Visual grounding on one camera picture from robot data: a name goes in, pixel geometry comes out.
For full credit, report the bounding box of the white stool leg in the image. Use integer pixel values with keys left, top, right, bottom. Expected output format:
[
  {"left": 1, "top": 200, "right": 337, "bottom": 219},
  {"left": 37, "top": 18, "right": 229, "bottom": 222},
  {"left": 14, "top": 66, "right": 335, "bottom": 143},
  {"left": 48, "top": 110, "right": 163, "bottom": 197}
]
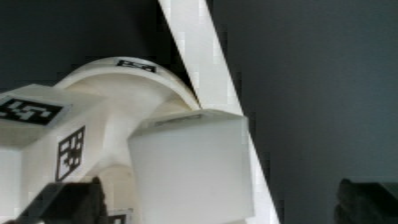
[
  {"left": 127, "top": 110, "right": 254, "bottom": 224},
  {"left": 0, "top": 84, "right": 72, "bottom": 148},
  {"left": 19, "top": 90, "right": 104, "bottom": 212}
]

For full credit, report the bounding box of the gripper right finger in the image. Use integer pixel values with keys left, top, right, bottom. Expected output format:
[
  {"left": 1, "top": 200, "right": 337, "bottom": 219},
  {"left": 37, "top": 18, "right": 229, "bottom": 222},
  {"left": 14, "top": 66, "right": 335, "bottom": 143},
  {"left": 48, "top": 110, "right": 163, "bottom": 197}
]
[{"left": 334, "top": 179, "right": 398, "bottom": 224}]

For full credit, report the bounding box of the white round stool seat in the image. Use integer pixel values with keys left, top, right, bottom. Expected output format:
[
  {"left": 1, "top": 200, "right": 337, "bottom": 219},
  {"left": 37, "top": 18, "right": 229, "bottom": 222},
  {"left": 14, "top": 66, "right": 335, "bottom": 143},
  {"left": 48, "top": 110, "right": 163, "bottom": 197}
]
[{"left": 55, "top": 57, "right": 200, "bottom": 224}]

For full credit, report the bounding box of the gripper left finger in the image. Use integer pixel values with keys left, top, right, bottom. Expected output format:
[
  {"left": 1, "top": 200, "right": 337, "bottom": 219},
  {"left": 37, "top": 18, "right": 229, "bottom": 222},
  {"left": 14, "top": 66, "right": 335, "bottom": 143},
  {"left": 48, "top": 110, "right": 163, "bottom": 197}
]
[{"left": 10, "top": 178, "right": 108, "bottom": 224}]

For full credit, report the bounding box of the white right fence bar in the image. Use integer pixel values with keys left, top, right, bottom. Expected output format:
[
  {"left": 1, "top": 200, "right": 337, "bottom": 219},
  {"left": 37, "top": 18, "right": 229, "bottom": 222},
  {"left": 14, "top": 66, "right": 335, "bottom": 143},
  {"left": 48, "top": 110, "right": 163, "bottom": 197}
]
[{"left": 158, "top": 0, "right": 280, "bottom": 224}]

